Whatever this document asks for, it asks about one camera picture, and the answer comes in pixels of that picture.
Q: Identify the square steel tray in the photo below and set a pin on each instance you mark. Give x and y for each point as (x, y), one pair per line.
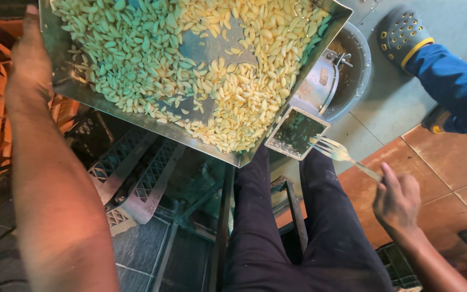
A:
(209, 52)

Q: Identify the person's legs in black trousers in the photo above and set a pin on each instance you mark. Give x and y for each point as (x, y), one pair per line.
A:
(298, 227)

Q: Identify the steel grinder machine with chute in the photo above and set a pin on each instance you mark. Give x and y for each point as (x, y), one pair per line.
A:
(304, 109)

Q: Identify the metal stand frame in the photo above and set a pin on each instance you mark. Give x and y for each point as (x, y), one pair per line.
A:
(225, 219)

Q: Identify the black plastic crate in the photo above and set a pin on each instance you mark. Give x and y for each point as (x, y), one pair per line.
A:
(146, 190)
(118, 156)
(397, 267)

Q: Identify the round metal basin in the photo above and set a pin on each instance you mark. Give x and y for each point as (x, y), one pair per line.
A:
(353, 69)

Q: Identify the steel fork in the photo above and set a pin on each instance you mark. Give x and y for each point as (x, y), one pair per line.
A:
(341, 155)

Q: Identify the person's right hand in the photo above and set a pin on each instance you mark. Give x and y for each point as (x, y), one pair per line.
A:
(397, 205)

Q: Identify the person's left hand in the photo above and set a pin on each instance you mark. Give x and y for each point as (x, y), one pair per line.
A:
(30, 69)

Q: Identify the heap of peeled garlic cloves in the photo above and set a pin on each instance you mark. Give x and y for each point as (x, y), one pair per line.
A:
(185, 61)

